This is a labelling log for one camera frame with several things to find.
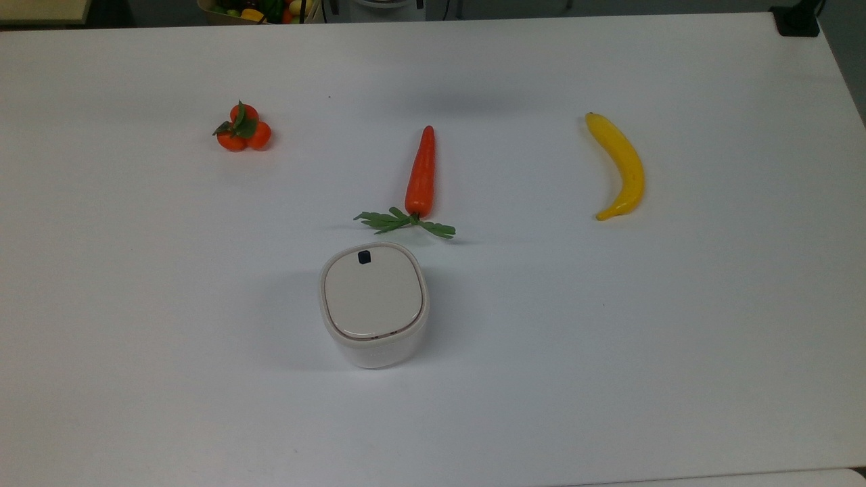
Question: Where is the light wooden table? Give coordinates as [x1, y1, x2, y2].
[0, 0, 92, 26]

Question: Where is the basket of toy fruit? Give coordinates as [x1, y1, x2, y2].
[198, 0, 319, 25]

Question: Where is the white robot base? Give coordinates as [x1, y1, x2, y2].
[348, 0, 427, 22]

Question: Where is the toy tangerine cluster with leaves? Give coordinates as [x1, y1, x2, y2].
[212, 100, 273, 152]

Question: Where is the orange toy carrot with leaves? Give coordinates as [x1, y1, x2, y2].
[353, 125, 457, 239]

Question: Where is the beige plastic garbage bin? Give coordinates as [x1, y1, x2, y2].
[319, 241, 431, 370]

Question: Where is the yellow toy banana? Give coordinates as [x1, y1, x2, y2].
[585, 112, 645, 222]

